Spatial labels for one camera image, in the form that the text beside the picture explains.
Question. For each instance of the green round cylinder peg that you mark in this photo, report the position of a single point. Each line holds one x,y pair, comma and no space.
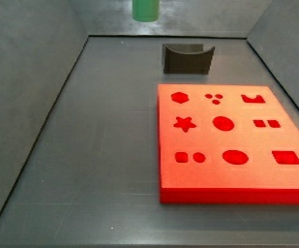
146,10

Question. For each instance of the red shape-sorting board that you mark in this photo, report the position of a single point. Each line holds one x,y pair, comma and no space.
229,145

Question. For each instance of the dark grey curved block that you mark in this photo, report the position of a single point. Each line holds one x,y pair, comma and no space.
186,59

